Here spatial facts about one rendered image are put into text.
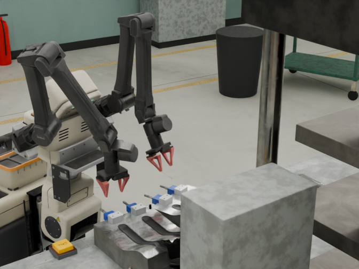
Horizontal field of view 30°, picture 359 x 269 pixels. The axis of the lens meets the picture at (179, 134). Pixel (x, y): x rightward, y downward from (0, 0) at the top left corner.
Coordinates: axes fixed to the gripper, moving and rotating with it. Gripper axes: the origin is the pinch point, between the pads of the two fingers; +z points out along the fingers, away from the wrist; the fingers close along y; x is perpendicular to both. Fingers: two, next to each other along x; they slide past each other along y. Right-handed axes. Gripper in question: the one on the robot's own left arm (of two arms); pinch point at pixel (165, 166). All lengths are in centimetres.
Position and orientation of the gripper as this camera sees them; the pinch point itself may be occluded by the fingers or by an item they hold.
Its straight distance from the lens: 281.4
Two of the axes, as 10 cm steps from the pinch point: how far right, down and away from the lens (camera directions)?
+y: 6.0, -3.1, 7.4
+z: 3.5, 9.3, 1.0
